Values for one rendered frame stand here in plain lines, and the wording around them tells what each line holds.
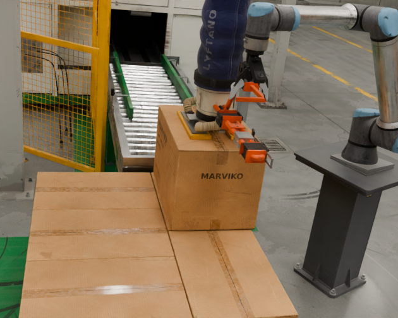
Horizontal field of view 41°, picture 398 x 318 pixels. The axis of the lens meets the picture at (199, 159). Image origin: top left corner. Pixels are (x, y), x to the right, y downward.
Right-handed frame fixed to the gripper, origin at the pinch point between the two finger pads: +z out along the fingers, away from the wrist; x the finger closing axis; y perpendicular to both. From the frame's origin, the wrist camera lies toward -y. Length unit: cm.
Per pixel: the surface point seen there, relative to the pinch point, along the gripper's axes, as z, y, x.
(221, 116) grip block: 11.3, 13.3, 6.2
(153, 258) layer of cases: 67, -7, 33
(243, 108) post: 49, 135, -45
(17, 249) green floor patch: 121, 82, 96
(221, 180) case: 41.1, 12.6, 2.5
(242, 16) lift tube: -27.1, 33.2, -3.1
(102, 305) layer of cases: 67, -35, 56
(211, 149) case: 26.7, 14.1, 8.2
